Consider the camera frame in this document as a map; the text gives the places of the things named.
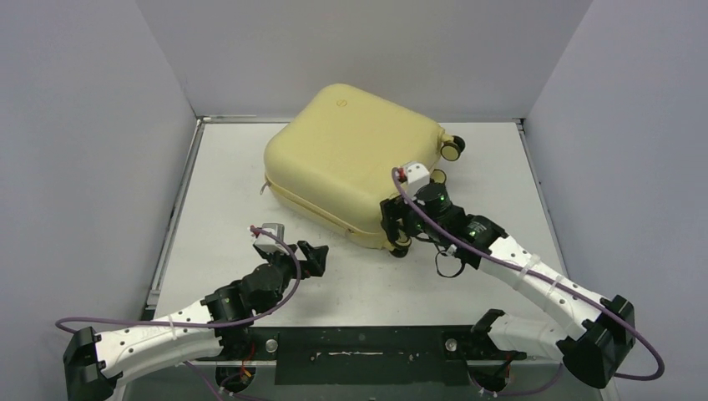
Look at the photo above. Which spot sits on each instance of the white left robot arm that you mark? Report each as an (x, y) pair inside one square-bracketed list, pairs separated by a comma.
[(216, 326)]

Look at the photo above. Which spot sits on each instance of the yellow suitcase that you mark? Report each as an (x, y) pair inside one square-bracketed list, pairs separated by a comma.
[(333, 162)]

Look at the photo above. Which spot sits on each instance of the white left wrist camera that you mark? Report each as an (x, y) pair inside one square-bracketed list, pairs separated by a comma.
[(268, 238)]

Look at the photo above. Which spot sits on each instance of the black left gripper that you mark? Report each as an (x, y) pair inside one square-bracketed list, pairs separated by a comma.
[(316, 255)]

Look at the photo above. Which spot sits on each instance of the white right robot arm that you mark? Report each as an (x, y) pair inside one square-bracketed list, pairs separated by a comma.
[(588, 333)]

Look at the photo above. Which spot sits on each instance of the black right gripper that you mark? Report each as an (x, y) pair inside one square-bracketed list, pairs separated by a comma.
[(395, 215)]

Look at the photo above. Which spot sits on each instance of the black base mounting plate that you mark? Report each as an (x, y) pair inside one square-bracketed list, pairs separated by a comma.
[(365, 356)]

